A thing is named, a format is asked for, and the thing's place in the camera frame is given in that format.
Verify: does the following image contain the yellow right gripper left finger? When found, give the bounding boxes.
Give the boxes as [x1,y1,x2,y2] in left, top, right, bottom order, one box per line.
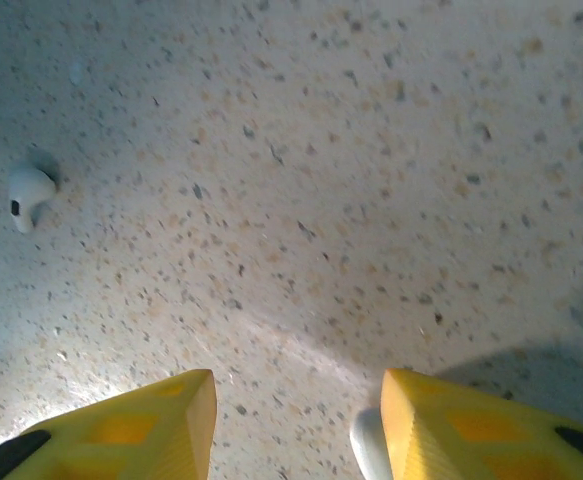
[0,368,218,480]

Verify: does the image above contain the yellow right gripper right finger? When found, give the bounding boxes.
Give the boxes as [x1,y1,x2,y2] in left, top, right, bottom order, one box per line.
[379,368,583,480]

